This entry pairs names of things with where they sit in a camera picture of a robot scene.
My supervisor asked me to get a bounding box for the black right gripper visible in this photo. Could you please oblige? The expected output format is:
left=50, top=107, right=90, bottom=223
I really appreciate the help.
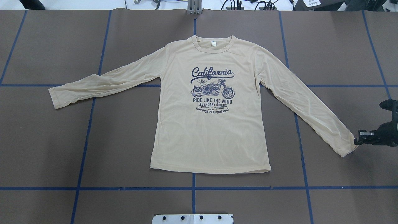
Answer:
left=354, top=121, right=398, bottom=147

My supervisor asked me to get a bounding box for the beige long-sleeve printed shirt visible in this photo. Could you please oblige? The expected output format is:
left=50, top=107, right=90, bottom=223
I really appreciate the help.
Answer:
left=49, top=35, right=357, bottom=174

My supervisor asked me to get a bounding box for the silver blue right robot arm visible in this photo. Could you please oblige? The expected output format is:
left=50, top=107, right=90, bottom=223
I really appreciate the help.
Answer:
left=354, top=99, right=398, bottom=147

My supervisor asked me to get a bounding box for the aluminium frame post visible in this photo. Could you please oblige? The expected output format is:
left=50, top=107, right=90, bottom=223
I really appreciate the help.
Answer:
left=187, top=0, right=203, bottom=14

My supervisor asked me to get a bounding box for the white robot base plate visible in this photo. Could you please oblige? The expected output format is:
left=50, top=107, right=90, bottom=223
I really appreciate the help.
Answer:
left=152, top=214, right=234, bottom=224

